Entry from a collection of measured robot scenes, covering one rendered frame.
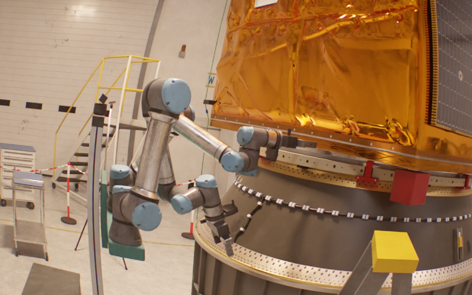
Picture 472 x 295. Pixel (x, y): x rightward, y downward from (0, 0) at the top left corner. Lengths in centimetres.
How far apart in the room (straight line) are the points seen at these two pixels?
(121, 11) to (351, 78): 808
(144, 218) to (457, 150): 144
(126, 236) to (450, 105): 147
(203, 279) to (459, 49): 197
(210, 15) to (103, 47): 281
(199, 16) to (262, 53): 773
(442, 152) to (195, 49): 880
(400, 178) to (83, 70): 824
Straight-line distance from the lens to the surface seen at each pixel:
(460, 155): 208
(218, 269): 236
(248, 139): 191
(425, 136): 173
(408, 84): 171
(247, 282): 217
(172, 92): 151
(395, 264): 120
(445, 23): 190
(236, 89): 287
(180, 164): 1025
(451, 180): 225
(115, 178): 213
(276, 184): 230
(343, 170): 207
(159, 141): 153
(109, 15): 961
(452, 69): 188
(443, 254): 220
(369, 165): 203
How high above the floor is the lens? 184
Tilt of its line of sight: 3 degrees down
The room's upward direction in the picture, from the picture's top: 8 degrees clockwise
